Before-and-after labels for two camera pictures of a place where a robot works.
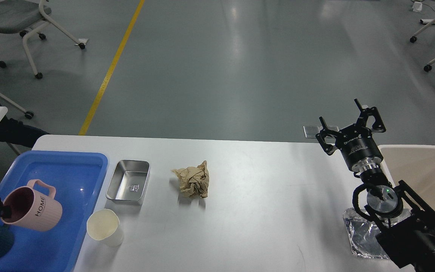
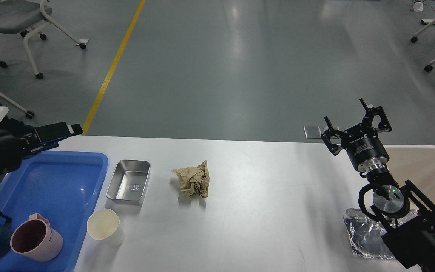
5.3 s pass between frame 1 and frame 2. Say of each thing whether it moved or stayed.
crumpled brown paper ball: stayed
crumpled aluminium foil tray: stayed
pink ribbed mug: moved
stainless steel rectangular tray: stayed
